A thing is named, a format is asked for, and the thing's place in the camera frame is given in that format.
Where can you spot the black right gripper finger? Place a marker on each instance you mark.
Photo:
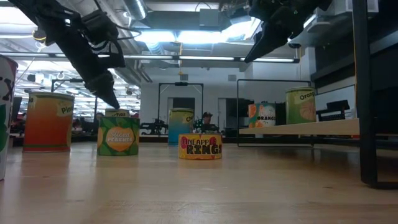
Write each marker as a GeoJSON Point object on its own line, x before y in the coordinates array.
{"type": "Point", "coordinates": [257, 39]}
{"type": "Point", "coordinates": [267, 39]}

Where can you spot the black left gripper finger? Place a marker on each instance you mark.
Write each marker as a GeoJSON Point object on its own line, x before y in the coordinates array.
{"type": "Point", "coordinates": [98, 90]}
{"type": "Point", "coordinates": [107, 84]}

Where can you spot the pale tall peaches can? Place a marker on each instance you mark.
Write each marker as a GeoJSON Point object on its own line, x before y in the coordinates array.
{"type": "Point", "coordinates": [117, 113]}

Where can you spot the green sliced peaches short can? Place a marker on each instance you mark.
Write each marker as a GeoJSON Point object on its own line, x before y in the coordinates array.
{"type": "Point", "coordinates": [118, 137]}

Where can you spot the orange-red gradient pineapple can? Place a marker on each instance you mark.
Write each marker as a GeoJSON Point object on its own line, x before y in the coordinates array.
{"type": "Point", "coordinates": [46, 124]}

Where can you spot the green tall oranges can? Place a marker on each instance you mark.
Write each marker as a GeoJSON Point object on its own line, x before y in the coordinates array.
{"type": "Point", "coordinates": [300, 105]}

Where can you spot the teal orange-slices short can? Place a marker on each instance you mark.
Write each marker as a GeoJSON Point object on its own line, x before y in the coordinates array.
{"type": "Point", "coordinates": [261, 116]}

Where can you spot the blue-yellow gradient cherries can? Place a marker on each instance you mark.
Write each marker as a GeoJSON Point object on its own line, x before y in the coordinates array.
{"type": "Point", "coordinates": [178, 127]}

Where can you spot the white cartoon pineapple can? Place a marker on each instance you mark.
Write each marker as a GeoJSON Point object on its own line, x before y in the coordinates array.
{"type": "Point", "coordinates": [7, 130]}

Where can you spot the yellow pineapple rings can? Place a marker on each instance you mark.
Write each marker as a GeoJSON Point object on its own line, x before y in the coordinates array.
{"type": "Point", "coordinates": [199, 149]}

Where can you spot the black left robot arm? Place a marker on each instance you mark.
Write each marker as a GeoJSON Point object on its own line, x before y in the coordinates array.
{"type": "Point", "coordinates": [28, 12]}

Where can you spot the grey ceiling unit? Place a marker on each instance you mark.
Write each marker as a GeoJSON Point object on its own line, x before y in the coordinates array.
{"type": "Point", "coordinates": [210, 17]}

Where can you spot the long LED light bar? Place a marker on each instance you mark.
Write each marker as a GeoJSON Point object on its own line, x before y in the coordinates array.
{"type": "Point", "coordinates": [202, 58]}

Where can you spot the black monitor bank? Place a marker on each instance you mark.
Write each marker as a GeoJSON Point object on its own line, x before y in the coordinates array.
{"type": "Point", "coordinates": [280, 112]}

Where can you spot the black equipment cabinet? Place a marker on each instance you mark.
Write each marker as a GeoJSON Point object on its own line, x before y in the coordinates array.
{"type": "Point", "coordinates": [237, 115]}

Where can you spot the black monitor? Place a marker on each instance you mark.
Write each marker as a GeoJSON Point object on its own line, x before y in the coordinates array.
{"type": "Point", "coordinates": [17, 107]}

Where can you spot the person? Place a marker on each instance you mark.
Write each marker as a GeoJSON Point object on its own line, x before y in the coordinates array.
{"type": "Point", "coordinates": [207, 115]}

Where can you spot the black metal frame stand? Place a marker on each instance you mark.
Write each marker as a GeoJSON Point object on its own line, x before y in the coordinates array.
{"type": "Point", "coordinates": [182, 83]}
{"type": "Point", "coordinates": [57, 80]}

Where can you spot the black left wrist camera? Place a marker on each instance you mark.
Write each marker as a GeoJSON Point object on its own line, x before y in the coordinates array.
{"type": "Point", "coordinates": [99, 26]}

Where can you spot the black overhead camera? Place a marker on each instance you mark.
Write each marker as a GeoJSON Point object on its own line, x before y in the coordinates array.
{"type": "Point", "coordinates": [38, 34]}

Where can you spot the wooden shelf with black frame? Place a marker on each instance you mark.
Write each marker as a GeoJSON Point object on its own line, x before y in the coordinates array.
{"type": "Point", "coordinates": [295, 128]}

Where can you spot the black aluminium table frame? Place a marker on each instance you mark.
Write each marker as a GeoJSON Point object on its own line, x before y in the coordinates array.
{"type": "Point", "coordinates": [230, 140]}

